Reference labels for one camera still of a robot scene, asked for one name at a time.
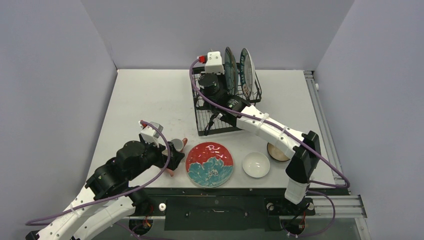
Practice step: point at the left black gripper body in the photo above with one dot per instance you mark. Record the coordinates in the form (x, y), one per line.
(155, 154)

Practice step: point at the small pink mug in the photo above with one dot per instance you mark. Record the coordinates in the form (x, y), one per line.
(179, 144)

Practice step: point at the large pink mug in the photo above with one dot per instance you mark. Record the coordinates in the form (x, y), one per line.
(170, 172)

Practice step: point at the black wire dish rack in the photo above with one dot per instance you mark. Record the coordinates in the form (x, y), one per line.
(211, 120)

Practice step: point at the blue glazed plate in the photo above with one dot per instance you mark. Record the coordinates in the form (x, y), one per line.
(231, 72)

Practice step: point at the green rimmed white plate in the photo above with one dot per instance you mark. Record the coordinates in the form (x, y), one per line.
(247, 72)

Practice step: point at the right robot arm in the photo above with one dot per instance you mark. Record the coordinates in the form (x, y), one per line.
(302, 149)

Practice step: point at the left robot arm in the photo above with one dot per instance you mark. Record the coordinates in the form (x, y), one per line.
(106, 196)

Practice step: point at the red and blue plate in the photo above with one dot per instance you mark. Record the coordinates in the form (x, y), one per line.
(209, 164)

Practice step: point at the black base panel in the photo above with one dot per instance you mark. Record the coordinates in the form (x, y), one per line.
(222, 209)

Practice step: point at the white bowl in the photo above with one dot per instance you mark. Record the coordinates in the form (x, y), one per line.
(256, 165)

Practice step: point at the dark bowl beige inside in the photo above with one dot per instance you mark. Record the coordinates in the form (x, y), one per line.
(276, 153)

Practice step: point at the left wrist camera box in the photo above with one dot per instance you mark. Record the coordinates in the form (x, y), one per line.
(151, 130)

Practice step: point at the aluminium rail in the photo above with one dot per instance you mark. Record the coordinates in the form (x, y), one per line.
(347, 205)

